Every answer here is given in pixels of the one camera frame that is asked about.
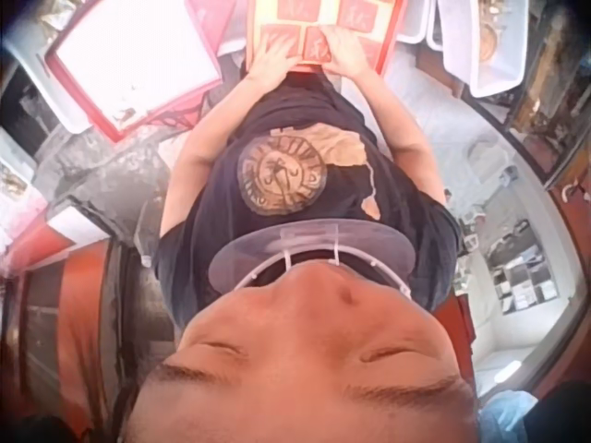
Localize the person's left hand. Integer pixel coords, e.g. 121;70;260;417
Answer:
250;38;299;88

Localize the person's right hand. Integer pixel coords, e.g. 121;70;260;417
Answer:
321;26;373;80

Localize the red square packet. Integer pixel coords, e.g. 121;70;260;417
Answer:
340;0;380;25
302;25;334;65
261;23;304;56
359;35;385;66
276;0;320;22

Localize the red gift box tan insert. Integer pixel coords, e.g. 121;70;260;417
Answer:
243;0;408;76

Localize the small white plastic bin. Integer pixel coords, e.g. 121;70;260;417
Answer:
395;0;436;46

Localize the red tray white inside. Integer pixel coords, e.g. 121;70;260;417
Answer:
43;0;228;143

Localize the large white bin with goods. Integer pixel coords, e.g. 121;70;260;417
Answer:
427;0;528;99

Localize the glass display counter with goods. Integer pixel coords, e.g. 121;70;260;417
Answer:
450;124;584;384

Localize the red cabinet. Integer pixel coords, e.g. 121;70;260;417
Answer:
0;202;122;421

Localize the light blue cloth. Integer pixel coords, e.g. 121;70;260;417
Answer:
478;389;542;443

